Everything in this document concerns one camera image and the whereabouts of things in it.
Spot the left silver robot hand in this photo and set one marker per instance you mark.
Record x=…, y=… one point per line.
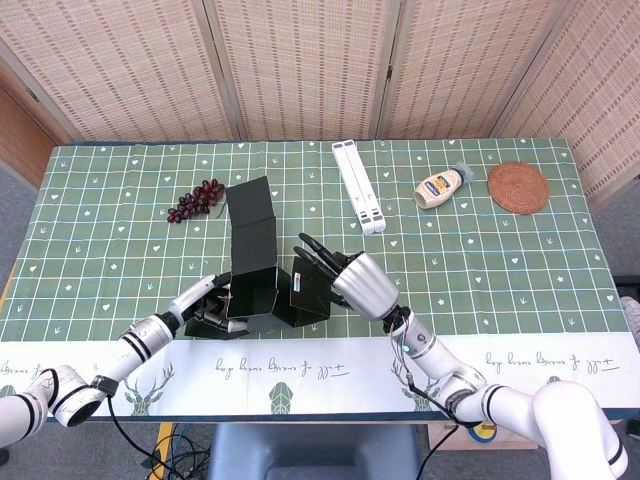
x=192, y=297

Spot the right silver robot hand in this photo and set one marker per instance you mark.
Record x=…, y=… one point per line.
x=365, y=285

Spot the black folding box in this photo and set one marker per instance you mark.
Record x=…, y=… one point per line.
x=252, y=235

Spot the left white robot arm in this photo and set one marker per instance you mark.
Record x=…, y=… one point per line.
x=135, y=345

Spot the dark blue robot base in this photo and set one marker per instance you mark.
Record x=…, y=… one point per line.
x=315, y=450

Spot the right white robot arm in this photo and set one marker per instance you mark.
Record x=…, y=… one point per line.
x=500, y=400

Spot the green checked tablecloth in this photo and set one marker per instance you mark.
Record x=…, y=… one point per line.
x=125, y=250

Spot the dark red grape bunch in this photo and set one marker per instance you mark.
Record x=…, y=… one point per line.
x=197, y=200

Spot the white folding stand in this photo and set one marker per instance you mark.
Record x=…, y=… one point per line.
x=355, y=175

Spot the cream mayonnaise squeeze bottle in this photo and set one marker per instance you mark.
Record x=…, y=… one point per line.
x=440, y=187

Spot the round brown woven coaster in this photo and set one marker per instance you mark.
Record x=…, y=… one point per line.
x=519, y=188

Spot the woven bamboo folding screen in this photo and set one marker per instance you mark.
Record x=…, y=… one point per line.
x=300, y=65

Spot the brown wooden door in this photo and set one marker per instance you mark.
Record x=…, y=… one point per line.
x=20, y=140

